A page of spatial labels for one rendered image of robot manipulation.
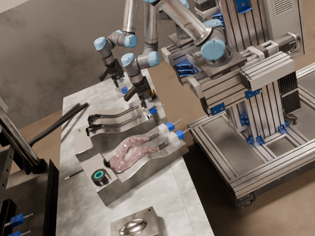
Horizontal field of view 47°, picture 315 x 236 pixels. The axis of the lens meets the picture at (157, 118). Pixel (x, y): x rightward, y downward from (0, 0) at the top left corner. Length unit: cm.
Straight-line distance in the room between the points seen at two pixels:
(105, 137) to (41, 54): 241
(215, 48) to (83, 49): 274
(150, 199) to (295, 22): 133
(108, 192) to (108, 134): 42
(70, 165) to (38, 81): 239
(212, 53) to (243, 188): 99
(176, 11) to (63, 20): 262
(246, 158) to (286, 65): 81
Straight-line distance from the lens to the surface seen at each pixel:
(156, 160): 178
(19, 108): 461
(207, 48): 177
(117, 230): 159
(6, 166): 208
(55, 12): 420
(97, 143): 209
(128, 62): 189
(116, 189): 177
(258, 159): 255
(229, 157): 262
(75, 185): 203
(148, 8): 189
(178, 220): 159
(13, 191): 232
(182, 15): 174
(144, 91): 198
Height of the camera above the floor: 202
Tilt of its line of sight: 34 degrees down
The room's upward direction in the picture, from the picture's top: 24 degrees counter-clockwise
